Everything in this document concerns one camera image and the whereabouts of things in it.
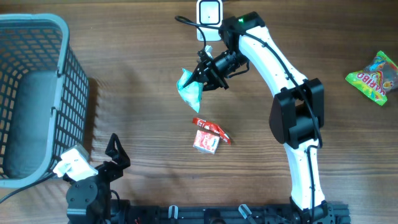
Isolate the teal tissue wipes pack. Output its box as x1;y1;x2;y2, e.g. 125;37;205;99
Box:
177;68;203;113

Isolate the red candy bar wrapper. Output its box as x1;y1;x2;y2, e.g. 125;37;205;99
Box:
192;117;231;145

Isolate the small red white carton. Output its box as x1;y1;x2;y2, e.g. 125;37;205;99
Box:
193;130;220;154

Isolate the green Haribo gummy bag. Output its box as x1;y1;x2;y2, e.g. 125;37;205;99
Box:
345;50;397;106

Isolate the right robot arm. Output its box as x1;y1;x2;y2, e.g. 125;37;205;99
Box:
180;12;329;223

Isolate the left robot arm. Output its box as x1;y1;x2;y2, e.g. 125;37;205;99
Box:
66;133;131;224

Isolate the white barcode scanner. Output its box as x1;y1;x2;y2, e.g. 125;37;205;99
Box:
197;0;223;42

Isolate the grey plastic shopping basket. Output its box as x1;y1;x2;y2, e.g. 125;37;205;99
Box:
1;14;90;189

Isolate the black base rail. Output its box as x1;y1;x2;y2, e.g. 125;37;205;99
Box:
109;200;351;224

